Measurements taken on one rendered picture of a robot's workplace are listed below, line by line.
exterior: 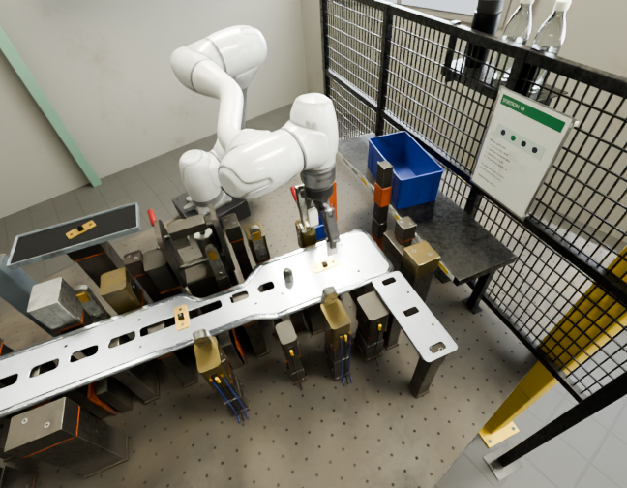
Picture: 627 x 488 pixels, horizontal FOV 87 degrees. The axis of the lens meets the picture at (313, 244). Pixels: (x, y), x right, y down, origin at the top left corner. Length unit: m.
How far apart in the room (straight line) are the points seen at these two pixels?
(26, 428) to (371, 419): 0.90
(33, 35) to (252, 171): 3.17
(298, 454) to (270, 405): 0.17
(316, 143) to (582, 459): 1.87
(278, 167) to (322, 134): 0.13
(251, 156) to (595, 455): 2.00
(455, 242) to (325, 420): 0.70
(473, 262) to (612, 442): 1.34
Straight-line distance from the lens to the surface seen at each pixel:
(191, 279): 1.21
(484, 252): 1.17
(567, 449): 2.14
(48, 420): 1.08
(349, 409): 1.19
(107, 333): 1.17
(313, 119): 0.73
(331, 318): 0.92
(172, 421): 1.30
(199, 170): 1.61
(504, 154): 1.12
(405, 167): 1.47
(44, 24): 3.71
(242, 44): 1.24
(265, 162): 0.67
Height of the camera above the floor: 1.84
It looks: 46 degrees down
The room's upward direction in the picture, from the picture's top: 6 degrees counter-clockwise
